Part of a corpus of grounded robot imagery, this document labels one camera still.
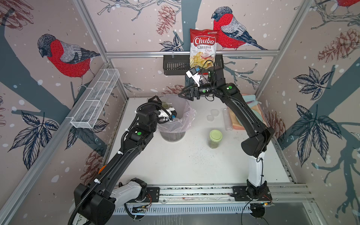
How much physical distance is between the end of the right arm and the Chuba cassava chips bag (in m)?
0.30

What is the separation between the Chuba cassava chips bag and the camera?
85 centimetres

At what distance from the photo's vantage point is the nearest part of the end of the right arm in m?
0.63
